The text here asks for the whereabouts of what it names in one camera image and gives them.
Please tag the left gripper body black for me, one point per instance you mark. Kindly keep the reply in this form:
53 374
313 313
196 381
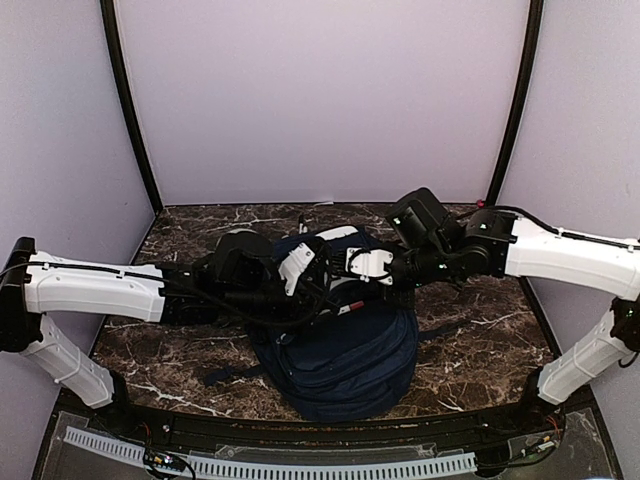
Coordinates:
241 302

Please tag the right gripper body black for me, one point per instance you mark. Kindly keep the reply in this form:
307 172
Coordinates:
430 265

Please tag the white marker red cap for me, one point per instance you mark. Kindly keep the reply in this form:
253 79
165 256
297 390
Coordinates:
345 309

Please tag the navy blue student backpack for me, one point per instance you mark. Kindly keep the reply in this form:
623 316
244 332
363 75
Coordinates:
339 368

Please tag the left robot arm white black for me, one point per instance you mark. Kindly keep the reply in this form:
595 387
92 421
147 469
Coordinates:
35 284

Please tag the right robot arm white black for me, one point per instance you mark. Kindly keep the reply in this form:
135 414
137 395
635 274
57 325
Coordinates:
509 242

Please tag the small circuit board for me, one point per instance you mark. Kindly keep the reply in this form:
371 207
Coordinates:
162 461

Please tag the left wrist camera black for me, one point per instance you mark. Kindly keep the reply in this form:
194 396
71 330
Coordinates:
241 258

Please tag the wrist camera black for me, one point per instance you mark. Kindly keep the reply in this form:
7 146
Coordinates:
241 258
415 215

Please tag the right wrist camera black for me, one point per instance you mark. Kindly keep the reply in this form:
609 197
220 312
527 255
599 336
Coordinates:
415 215

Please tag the grey slotted cable duct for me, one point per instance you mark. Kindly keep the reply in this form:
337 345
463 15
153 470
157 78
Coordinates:
235 462

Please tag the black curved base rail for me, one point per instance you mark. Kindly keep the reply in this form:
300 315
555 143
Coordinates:
182 430

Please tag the right black frame post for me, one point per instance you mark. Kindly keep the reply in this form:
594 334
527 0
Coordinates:
523 79

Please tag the black frame post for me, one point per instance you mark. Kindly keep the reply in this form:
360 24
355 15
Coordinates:
128 109
523 79

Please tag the left black frame post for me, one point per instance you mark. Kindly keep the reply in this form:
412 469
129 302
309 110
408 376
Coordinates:
128 109

